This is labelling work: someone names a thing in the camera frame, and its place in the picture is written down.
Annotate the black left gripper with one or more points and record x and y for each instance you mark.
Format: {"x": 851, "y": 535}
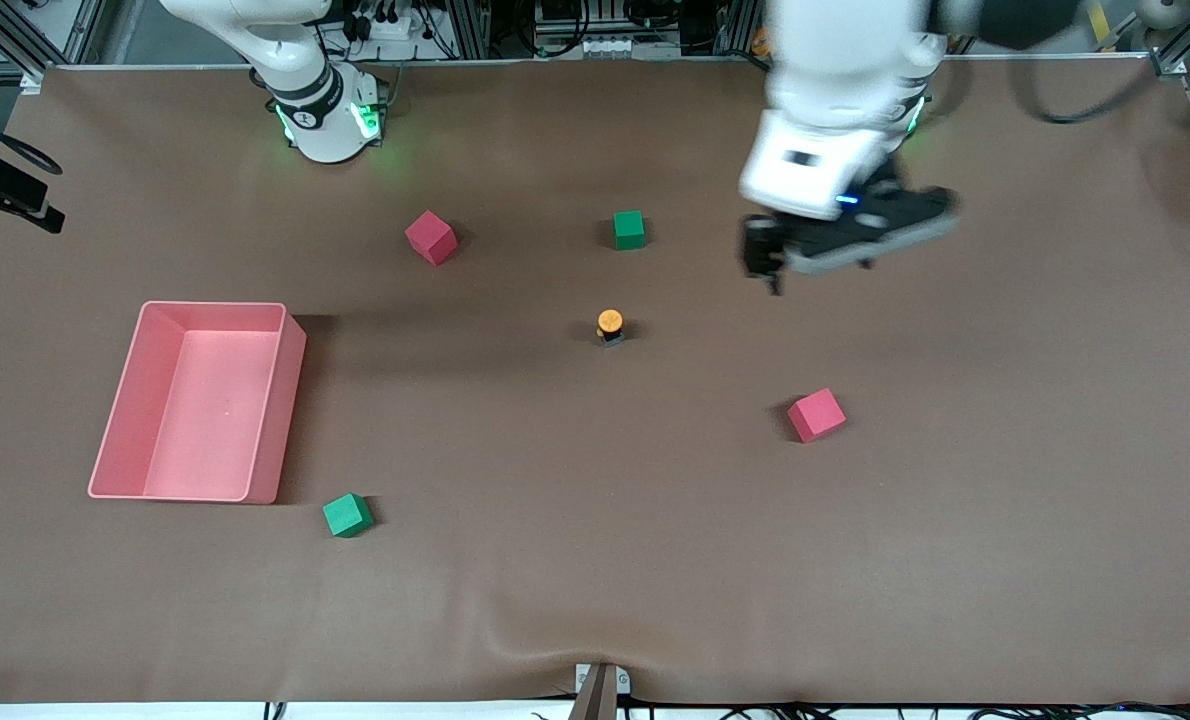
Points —
{"x": 761, "y": 250}

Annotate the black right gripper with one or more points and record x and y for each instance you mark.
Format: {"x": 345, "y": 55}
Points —
{"x": 1, "y": 180}

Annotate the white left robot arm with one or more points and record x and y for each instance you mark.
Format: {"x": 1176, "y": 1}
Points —
{"x": 835, "y": 90}

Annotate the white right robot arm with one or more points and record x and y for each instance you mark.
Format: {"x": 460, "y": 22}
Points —
{"x": 305, "y": 120}

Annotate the green foam cube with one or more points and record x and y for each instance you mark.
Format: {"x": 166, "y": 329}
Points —
{"x": 629, "y": 230}
{"x": 347, "y": 515}

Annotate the pink foam cube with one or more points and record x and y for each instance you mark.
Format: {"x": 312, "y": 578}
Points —
{"x": 431, "y": 237}
{"x": 816, "y": 415}

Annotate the orange objects pile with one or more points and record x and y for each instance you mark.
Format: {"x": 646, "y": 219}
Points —
{"x": 759, "y": 42}

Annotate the pink plastic bin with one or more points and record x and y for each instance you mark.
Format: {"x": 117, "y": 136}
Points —
{"x": 205, "y": 420}

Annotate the brown table mat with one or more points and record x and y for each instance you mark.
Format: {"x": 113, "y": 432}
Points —
{"x": 595, "y": 500}

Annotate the white power strip with plugs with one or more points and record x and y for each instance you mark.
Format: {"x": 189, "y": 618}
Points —
{"x": 385, "y": 25}

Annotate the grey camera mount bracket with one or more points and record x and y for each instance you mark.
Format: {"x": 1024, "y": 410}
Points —
{"x": 600, "y": 695}

